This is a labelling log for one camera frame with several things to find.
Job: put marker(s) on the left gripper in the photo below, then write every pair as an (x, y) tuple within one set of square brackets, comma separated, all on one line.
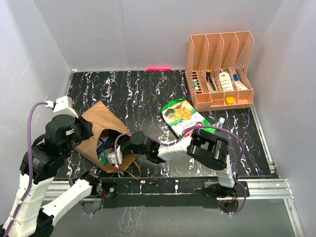
[(88, 127)]

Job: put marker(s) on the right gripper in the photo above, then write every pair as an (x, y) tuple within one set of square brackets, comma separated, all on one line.
[(113, 136)]

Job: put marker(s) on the brown paper bag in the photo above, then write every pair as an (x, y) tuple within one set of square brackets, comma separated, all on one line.
[(105, 127)]

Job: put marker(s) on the green Chuba chips bag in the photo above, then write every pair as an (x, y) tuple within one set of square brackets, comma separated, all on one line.
[(180, 115)]

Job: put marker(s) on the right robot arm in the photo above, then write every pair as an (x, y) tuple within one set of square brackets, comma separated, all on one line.
[(209, 149)]

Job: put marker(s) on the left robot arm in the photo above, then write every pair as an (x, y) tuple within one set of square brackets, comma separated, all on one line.
[(29, 217)]

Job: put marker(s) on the white blue snack packet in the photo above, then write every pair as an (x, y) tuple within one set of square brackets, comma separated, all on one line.
[(103, 142)]

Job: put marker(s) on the small colourful snack packet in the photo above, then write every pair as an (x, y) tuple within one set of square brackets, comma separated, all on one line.
[(104, 153)]

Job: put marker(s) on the pink tape strip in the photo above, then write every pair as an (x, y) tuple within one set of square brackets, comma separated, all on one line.
[(159, 69)]

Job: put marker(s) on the green white small bottles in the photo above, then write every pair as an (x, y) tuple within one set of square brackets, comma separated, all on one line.
[(197, 86)]

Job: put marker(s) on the small white blue bottle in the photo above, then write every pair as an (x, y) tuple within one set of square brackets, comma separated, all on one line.
[(221, 122)]

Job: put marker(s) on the black yellow marker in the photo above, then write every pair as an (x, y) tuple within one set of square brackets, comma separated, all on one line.
[(210, 83)]

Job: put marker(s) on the yellow block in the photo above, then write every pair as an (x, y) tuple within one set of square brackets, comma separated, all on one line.
[(230, 100)]

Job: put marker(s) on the white lotion bottle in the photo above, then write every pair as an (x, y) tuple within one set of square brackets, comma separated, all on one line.
[(225, 82)]

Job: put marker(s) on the orange mesh file organizer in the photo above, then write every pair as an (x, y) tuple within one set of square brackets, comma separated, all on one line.
[(219, 52)]

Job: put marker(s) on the white tube blue cap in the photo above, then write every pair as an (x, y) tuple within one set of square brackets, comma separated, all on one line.
[(238, 83)]

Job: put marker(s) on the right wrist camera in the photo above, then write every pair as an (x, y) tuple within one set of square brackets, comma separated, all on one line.
[(115, 158)]

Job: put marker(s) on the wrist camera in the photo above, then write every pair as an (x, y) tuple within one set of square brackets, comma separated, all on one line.
[(62, 106), (115, 158)]

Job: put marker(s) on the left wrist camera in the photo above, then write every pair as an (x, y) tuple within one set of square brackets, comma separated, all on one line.
[(62, 106)]

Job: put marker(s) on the aluminium frame rail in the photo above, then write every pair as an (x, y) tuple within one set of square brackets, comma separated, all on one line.
[(272, 187)]

